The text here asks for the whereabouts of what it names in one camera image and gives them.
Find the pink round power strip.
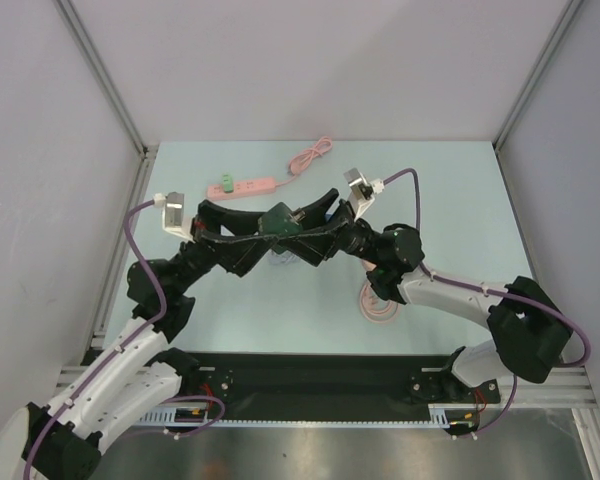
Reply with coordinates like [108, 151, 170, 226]
[358, 279, 401, 325]

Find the white cable duct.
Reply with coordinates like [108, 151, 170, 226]
[129, 405, 216, 426]

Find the light blue round power strip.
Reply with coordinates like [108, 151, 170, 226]
[268, 251, 300, 266]

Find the aluminium frame rail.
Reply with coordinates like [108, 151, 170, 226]
[52, 366, 597, 409]

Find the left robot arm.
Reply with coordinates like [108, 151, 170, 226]
[22, 195, 284, 479]

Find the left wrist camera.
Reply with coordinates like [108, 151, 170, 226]
[153, 192, 193, 241]

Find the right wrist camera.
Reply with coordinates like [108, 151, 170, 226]
[344, 168, 385, 220]

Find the light green USB charger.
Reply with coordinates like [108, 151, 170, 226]
[221, 174, 234, 194]

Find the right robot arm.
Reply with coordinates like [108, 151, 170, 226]
[284, 170, 591, 401]

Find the pink long power strip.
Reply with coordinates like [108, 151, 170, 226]
[205, 136, 333, 201]

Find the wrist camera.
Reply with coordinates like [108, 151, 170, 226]
[153, 192, 193, 241]
[344, 168, 385, 220]

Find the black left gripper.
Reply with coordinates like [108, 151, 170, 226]
[172, 201, 279, 296]

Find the dark green cube socket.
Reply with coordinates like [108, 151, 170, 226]
[258, 202, 303, 236]

